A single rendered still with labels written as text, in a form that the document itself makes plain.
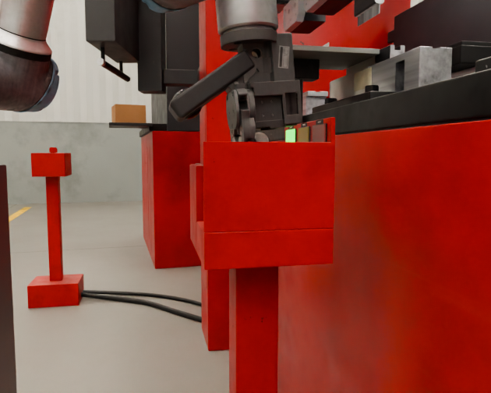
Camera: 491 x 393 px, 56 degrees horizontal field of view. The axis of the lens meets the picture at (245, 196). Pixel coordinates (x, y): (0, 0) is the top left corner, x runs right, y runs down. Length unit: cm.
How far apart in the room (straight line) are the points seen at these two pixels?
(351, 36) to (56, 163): 154
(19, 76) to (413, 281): 75
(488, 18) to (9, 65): 126
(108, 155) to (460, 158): 761
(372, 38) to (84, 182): 651
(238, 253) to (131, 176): 748
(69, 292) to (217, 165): 215
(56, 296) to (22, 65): 184
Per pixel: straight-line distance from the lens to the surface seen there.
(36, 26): 97
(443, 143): 54
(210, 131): 181
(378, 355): 71
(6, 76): 96
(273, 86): 57
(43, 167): 255
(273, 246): 56
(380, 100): 67
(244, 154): 54
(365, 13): 110
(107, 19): 203
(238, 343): 66
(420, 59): 83
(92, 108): 803
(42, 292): 266
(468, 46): 112
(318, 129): 60
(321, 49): 93
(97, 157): 799
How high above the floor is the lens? 80
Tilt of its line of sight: 5 degrees down
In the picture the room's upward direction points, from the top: straight up
